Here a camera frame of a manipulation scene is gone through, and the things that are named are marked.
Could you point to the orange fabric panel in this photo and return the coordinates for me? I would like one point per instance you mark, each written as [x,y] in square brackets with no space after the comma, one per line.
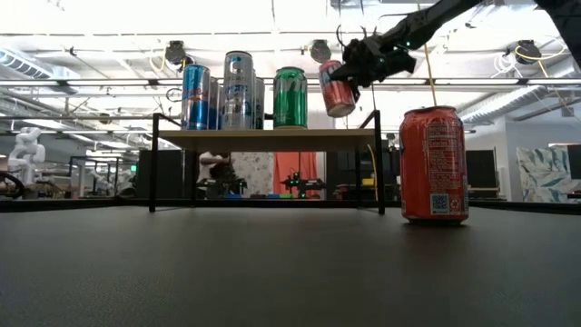
[295,170]

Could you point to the green Sprite can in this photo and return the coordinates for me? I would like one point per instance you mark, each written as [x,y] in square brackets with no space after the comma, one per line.
[290,100]

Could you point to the red Fanta can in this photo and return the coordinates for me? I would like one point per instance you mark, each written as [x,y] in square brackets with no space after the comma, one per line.
[433,172]
[338,97]

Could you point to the small black robot arm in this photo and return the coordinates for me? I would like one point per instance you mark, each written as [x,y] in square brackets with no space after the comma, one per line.
[302,184]

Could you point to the blue silver Red Bull can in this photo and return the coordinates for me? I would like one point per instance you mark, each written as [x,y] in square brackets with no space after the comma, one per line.
[220,109]
[196,100]
[214,106]

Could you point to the leaf print panel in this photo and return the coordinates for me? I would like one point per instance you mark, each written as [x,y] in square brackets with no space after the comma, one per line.
[540,175]

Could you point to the black rectangular panel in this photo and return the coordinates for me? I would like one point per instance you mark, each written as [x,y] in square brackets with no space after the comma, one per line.
[482,169]
[165,175]

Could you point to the white Celsius can black lid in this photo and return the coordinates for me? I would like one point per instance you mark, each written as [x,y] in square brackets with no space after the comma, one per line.
[255,100]
[261,104]
[237,91]

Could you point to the wooden shelf black metal legs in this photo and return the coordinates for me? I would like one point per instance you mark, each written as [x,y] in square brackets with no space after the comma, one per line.
[272,140]

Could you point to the white patterned panel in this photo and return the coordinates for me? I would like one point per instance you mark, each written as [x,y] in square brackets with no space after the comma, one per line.
[254,170]

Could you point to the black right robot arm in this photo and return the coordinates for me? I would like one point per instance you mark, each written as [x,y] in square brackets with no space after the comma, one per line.
[431,20]

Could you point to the black table mat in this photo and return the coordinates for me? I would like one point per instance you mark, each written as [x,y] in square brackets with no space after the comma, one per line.
[290,281]

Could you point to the black monitor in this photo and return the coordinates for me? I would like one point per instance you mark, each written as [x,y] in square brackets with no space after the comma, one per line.
[575,161]

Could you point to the person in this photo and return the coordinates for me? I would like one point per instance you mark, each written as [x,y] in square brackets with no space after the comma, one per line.
[211,161]

